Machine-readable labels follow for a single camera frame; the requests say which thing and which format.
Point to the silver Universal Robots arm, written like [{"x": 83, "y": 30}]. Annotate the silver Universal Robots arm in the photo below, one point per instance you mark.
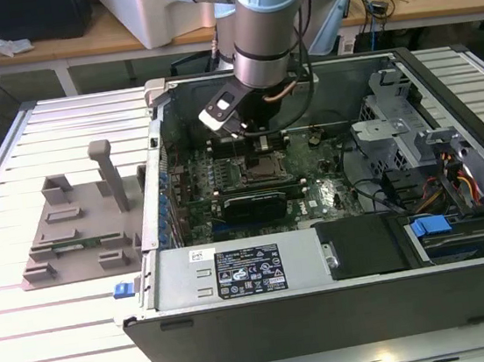
[{"x": 263, "y": 32}]

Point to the green PC motherboard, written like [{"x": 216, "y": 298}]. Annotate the green PC motherboard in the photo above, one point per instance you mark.
[{"x": 327, "y": 188}]

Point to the black plastic shroud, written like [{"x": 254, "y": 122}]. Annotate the black plastic shroud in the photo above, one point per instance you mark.
[{"x": 365, "y": 245}]

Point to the open black PC case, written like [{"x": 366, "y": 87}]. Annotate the open black PC case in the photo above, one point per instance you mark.
[{"x": 330, "y": 324}]

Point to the blue card retention clip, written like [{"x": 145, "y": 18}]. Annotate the blue card retention clip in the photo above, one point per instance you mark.
[
  {"x": 165, "y": 209},
  {"x": 165, "y": 193},
  {"x": 165, "y": 225},
  {"x": 164, "y": 239},
  {"x": 165, "y": 178}
]

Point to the metal drive cage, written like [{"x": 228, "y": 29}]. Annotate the metal drive cage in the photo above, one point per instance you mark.
[{"x": 379, "y": 129}]

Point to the blue case latch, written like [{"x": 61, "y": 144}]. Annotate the blue case latch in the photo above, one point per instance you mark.
[{"x": 120, "y": 290}]

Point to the hard disk in blue carrier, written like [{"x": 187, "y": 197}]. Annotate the hard disk in blue carrier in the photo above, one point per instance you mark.
[{"x": 431, "y": 226}]

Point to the black RAM slot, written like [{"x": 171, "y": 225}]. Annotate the black RAM slot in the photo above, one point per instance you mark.
[
  {"x": 222, "y": 146},
  {"x": 223, "y": 154},
  {"x": 222, "y": 150},
  {"x": 260, "y": 182},
  {"x": 260, "y": 186},
  {"x": 221, "y": 142},
  {"x": 261, "y": 190}
]

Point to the black plastic bracket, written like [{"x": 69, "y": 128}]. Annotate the black plastic bracket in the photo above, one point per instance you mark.
[{"x": 397, "y": 188}]

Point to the wooden desk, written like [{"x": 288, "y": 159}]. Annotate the wooden desk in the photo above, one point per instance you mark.
[{"x": 75, "y": 47}]

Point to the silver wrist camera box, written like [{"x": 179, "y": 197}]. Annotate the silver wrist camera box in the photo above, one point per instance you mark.
[{"x": 220, "y": 104}]

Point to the green RAM stick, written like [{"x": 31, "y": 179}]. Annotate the green RAM stick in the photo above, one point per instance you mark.
[{"x": 77, "y": 245}]

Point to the black power adapter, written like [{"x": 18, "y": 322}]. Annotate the black power adapter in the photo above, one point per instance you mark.
[{"x": 379, "y": 6}]

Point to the grey power supply unit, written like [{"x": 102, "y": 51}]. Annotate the grey power supply unit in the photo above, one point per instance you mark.
[{"x": 183, "y": 281}]

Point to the black graphics card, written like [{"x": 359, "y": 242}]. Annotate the black graphics card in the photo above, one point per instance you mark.
[{"x": 254, "y": 208}]

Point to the silver coin battery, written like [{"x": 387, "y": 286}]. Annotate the silver coin battery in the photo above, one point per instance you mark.
[{"x": 314, "y": 137}]

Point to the large black box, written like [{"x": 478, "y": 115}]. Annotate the large black box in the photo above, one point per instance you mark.
[{"x": 19, "y": 18}]

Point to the grey parts rack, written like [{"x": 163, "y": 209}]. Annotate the grey parts rack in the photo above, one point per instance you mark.
[{"x": 87, "y": 213}]

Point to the crumpled white tissue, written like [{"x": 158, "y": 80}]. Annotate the crumpled white tissue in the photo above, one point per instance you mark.
[{"x": 11, "y": 46}]

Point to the CPU socket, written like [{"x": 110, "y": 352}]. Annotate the CPU socket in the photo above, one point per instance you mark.
[{"x": 262, "y": 168}]

